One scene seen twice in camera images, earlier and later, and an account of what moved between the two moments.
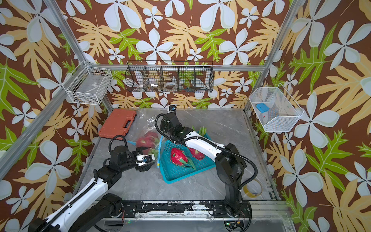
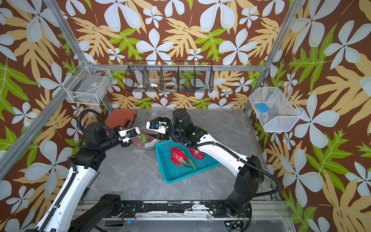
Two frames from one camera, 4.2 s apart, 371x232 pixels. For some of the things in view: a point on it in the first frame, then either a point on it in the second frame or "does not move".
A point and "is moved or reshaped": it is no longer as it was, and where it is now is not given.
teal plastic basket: [171, 172] does not move
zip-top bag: [143, 133] is moved or reshaped
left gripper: [138, 151] → [117, 129]
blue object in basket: [262, 107] does not move
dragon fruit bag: [178, 157] does not move
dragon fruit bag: [194, 153] does not move
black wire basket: [170, 76] does not move
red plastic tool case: [118, 123] does not move
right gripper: [163, 126] → [165, 137]
